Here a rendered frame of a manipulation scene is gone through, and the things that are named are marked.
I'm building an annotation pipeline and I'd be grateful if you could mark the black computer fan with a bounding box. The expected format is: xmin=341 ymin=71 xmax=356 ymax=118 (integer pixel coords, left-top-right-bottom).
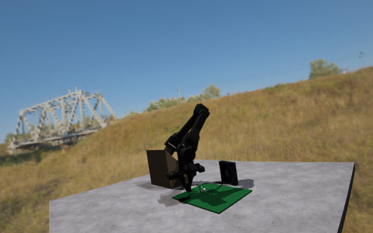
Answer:
xmin=219 ymin=160 xmax=238 ymax=186

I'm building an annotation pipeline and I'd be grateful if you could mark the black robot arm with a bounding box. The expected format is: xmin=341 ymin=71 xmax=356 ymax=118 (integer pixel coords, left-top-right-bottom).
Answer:
xmin=164 ymin=104 xmax=210 ymax=176

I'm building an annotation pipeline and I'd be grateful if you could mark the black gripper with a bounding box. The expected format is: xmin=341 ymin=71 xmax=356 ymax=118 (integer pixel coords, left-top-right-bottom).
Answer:
xmin=166 ymin=159 xmax=205 ymax=189

